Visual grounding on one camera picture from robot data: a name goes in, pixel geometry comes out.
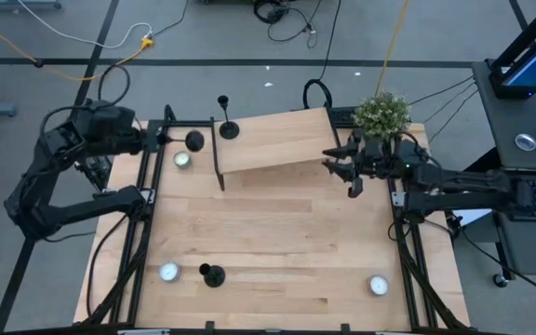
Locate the black vented box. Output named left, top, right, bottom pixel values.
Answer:
left=328, top=106, right=358, bottom=129

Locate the thick black looped cable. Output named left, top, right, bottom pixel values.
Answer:
left=301, top=0, right=342, bottom=112

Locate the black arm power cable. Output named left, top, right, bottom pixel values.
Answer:
left=84, top=213, right=129, bottom=320

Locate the potted green plant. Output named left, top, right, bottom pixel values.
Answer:
left=352, top=90, right=412, bottom=144

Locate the round silver lid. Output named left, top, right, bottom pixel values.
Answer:
left=514, top=133, right=536, bottom=153

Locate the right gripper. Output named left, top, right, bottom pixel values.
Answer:
left=321, top=137, right=409, bottom=199

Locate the coiled black cable bundle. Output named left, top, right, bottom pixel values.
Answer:
left=252, top=0, right=319, bottom=50

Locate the thin black floor cable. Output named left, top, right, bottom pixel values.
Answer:
left=151, top=0, right=190, bottom=38

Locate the hanging yellow cable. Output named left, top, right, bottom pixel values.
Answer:
left=373, top=0, right=411, bottom=98

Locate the thin black desk cable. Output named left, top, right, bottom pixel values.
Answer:
left=428, top=89, right=480, bottom=144
left=409, top=75, right=477, bottom=105
left=423, top=82, right=478, bottom=124

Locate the grey computer desk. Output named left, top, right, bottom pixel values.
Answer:
left=471, top=60, right=536, bottom=278

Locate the wooden shelf with black frame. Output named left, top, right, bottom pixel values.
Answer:
left=209, top=105, right=343, bottom=192

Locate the white paper sheet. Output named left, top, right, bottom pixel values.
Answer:
left=451, top=207, right=493, bottom=228

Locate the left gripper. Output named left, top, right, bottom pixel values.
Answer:
left=130, top=125, right=169, bottom=154

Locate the long black floor cable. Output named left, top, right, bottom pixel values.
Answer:
left=444, top=211, right=536, bottom=303

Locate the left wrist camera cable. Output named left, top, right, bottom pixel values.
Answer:
left=98, top=63, right=132, bottom=107

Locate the white floor cable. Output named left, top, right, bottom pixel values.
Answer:
left=16, top=0, right=154, bottom=50

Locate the white candle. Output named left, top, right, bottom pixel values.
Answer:
left=368, top=275, right=390, bottom=298
left=158, top=261, right=181, bottom=284
left=172, top=151, right=193, bottom=170

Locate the grey cart base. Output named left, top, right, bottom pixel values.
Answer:
left=0, top=0, right=63, bottom=11

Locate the yellow extension cable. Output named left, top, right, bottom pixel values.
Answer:
left=0, top=7, right=155, bottom=83

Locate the black metal candlestick holder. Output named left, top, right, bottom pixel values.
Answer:
left=216, top=94, right=241, bottom=141
left=197, top=262, right=227, bottom=288
left=158, top=129, right=207, bottom=154

